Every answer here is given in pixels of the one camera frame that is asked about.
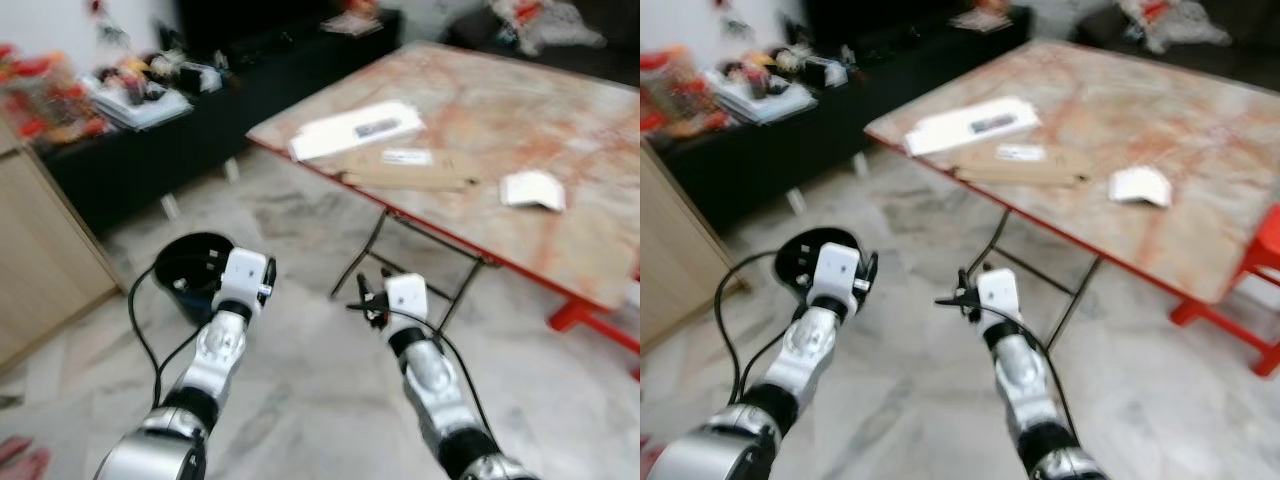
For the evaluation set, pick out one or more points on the light wooden cabinet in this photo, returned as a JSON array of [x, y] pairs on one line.
[[680, 260], [50, 260]]

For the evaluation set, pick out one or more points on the white red patterned cloth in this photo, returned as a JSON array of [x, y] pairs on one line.
[[1170, 20], [545, 22]]

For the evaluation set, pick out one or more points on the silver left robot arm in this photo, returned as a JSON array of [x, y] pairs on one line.
[[805, 350], [215, 350]]

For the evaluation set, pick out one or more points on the marble pattern folding table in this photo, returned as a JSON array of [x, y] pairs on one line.
[[500, 120], [1120, 110]]

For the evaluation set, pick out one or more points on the crumpled white paper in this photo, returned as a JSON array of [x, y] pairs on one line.
[[530, 190], [1140, 187]]

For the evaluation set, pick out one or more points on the black low tv console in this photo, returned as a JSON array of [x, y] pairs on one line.
[[150, 165], [780, 150]]

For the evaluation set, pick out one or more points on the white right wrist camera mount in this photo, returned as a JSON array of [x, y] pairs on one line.
[[405, 295], [998, 292]]

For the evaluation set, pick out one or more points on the dark sofa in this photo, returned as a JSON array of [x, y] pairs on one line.
[[1255, 45], [620, 40]]

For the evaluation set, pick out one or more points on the black plastic bucket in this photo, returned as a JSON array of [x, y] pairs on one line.
[[800, 260], [185, 275]]

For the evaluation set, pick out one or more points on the white long paper envelope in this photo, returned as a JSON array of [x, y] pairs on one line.
[[340, 135], [960, 128]]

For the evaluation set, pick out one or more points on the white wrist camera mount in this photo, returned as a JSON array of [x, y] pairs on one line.
[[838, 270], [998, 292], [405, 295], [243, 275]]

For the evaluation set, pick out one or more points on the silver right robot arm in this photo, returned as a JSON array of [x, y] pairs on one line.
[[435, 385], [1020, 380]]

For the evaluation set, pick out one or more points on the black television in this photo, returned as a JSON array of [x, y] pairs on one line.
[[260, 20], [890, 18]]

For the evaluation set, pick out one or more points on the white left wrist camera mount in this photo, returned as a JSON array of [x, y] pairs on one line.
[[838, 270], [243, 275]]

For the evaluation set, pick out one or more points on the red plush figure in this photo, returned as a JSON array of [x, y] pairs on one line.
[[990, 3], [363, 5]]

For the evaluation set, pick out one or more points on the flat magazine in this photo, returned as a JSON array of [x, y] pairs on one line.
[[355, 24], [982, 20]]

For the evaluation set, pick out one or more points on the flat brown cardboard with label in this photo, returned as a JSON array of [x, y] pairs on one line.
[[1010, 171], [400, 176]]

